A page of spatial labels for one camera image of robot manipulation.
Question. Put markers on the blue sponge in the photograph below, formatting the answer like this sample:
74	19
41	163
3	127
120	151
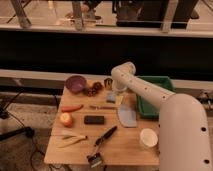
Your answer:
111	97

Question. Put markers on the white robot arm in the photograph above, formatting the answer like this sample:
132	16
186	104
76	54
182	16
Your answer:
184	141

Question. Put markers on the purple bowl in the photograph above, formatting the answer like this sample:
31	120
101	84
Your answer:
75	84

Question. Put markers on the dark red grapes bunch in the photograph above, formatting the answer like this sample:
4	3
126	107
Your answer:
93	90

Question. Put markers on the light blue cloth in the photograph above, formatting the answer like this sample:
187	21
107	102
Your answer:
127	116

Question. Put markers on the black rectangular block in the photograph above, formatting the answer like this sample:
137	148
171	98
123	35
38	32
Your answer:
94	120

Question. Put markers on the wooden table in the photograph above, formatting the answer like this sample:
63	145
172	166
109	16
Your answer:
122	148

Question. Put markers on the green plastic tray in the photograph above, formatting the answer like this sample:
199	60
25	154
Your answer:
146	110

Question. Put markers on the orange carrot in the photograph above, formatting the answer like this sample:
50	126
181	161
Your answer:
71	108

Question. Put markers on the red yellow apple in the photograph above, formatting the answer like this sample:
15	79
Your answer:
66	119

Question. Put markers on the black handled brush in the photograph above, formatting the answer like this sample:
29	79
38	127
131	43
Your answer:
95	158

